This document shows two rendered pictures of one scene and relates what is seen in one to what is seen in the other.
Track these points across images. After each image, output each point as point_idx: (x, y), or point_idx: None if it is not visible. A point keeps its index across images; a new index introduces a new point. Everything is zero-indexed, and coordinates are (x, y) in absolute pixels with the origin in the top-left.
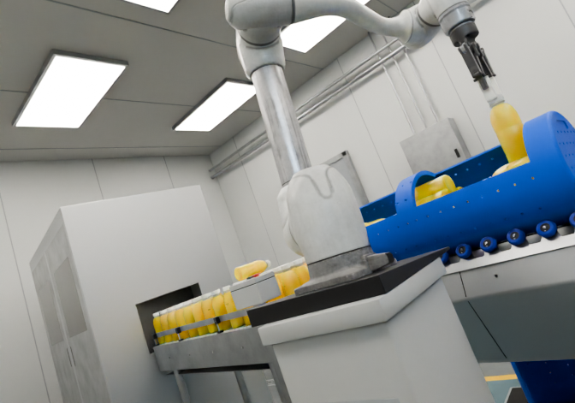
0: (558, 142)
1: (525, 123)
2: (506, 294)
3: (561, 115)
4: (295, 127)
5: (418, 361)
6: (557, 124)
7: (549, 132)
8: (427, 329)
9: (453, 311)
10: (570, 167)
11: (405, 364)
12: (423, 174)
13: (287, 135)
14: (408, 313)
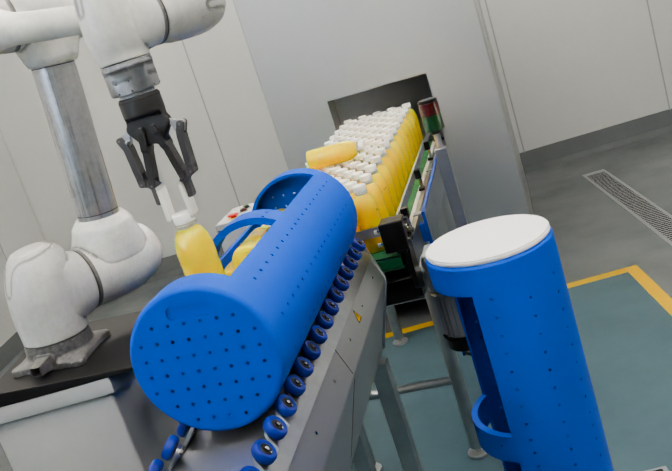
0: (136, 346)
1: (167, 285)
2: None
3: (202, 294)
4: (70, 157)
5: (29, 455)
6: (163, 315)
7: (132, 330)
8: (55, 436)
9: (117, 425)
10: (144, 378)
11: (8, 454)
12: (242, 226)
13: (63, 167)
14: (29, 422)
